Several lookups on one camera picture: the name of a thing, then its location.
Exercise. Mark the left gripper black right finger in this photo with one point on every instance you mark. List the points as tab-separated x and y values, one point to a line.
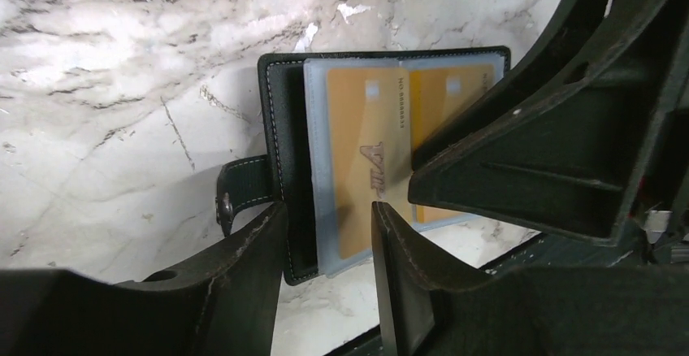
431	303

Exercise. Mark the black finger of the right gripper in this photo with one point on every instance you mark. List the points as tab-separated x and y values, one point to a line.
553	145

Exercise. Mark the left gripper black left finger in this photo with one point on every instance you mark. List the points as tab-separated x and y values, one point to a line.
221	301

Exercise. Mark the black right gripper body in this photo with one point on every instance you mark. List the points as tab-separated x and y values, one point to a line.
660	206

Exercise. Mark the gold credit card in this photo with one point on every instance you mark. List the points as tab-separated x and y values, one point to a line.
369	124
439	93

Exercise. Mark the black leather card holder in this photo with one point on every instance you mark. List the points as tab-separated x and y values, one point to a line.
283	174

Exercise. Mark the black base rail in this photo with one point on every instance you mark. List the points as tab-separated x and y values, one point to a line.
546	250

